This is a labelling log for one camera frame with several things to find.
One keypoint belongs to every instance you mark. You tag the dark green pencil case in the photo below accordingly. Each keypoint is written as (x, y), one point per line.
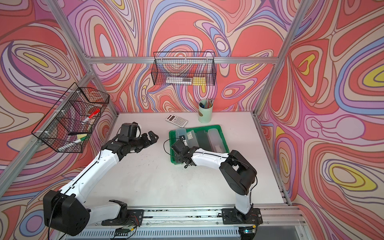
(203, 140)

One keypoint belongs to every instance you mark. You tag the black wire basket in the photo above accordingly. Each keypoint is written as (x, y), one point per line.
(64, 120)
(186, 64)

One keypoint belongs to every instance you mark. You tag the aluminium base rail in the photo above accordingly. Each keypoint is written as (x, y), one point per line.
(273, 222)

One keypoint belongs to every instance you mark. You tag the clear box in basket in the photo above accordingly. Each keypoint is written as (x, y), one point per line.
(179, 81)

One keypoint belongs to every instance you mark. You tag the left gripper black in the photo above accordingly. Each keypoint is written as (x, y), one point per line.
(147, 142)

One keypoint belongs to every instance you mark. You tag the green plastic storage box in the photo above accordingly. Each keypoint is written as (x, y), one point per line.
(173, 139)

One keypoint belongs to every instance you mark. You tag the pale green pen cup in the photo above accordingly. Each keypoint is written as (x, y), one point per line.
(205, 115)

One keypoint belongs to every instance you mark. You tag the white calculator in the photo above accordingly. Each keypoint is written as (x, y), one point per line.
(176, 120)

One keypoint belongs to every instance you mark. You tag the yellow box in basket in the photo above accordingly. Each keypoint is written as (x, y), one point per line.
(199, 81)

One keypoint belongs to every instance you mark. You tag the red marker in basket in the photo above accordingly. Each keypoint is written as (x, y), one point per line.
(91, 116)

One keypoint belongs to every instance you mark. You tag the frosted white pencil case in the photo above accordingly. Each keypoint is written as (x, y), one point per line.
(216, 142)

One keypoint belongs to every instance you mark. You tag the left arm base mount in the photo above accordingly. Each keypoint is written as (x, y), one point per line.
(125, 216)

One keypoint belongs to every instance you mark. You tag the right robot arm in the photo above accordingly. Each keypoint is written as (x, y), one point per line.
(239, 174)

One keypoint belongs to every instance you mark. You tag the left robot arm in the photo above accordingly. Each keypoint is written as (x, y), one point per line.
(65, 210)

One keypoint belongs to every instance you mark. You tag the green white marker in basket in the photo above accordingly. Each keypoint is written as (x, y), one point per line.
(73, 146)

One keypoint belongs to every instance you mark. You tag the black wire basket back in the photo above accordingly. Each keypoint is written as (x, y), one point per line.
(186, 64)

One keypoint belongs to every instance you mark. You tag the light blue pencil case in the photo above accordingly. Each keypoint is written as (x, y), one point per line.
(181, 134)

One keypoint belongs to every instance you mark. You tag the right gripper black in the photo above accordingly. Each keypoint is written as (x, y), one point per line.
(181, 161)

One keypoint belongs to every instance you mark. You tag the black wire basket left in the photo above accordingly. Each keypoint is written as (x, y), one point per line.
(64, 120)

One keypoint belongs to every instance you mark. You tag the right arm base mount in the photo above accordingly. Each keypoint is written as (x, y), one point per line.
(240, 216)

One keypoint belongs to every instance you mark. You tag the pens in cup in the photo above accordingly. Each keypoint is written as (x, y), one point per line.
(206, 104)

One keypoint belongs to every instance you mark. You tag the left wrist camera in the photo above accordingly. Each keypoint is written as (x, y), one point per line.
(129, 132)

